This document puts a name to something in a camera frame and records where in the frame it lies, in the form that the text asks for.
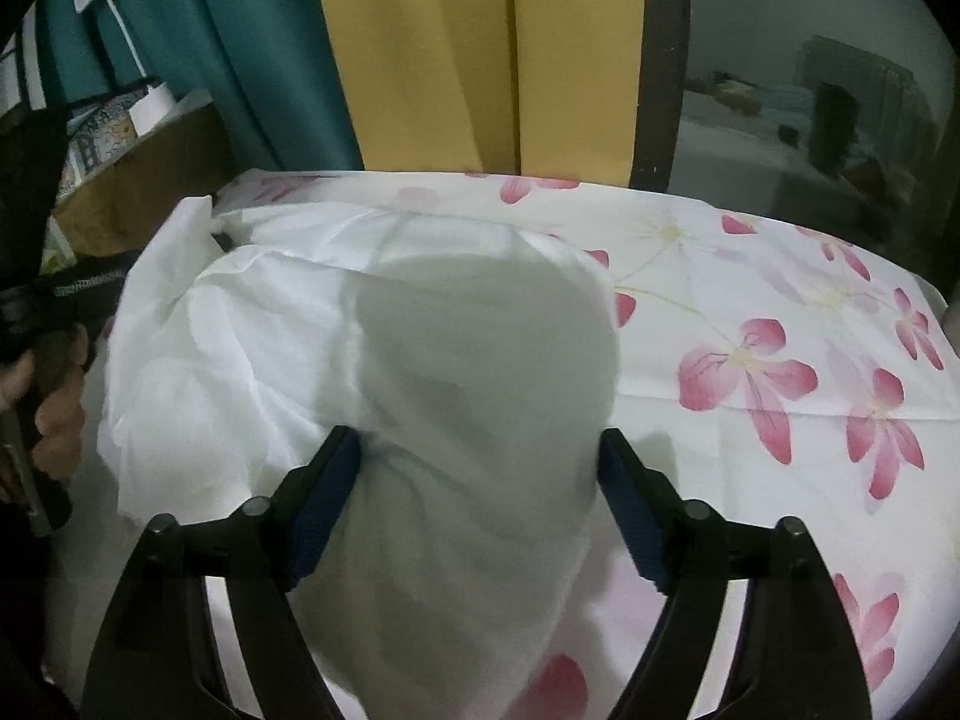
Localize glass sliding door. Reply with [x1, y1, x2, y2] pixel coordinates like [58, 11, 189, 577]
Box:
[628, 0, 960, 297]

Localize blue cartoon printed box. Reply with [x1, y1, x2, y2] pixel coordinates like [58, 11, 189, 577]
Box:
[63, 81, 152, 182]

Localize large white shirt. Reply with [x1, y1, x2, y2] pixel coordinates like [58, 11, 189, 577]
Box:
[96, 195, 625, 720]

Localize floral bed sheet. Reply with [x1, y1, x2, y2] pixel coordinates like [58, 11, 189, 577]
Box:
[45, 168, 960, 720]

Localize teal curtain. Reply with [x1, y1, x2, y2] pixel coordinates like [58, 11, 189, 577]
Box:
[36, 0, 370, 175]

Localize yellow curtain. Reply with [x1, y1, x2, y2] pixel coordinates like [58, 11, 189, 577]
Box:
[306, 0, 651, 190]

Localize white desk lamp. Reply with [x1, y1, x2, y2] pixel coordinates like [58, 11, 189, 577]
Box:
[73, 0, 179, 122]

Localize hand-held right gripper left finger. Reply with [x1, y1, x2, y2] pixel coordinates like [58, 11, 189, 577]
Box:
[79, 424, 364, 720]

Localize person's left hand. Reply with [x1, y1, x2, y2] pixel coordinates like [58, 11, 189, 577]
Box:
[0, 349, 89, 482]

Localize brown cardboard box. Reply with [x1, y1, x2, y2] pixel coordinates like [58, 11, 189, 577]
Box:
[43, 92, 242, 272]

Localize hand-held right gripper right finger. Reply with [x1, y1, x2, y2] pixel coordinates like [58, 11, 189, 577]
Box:
[597, 426, 875, 720]

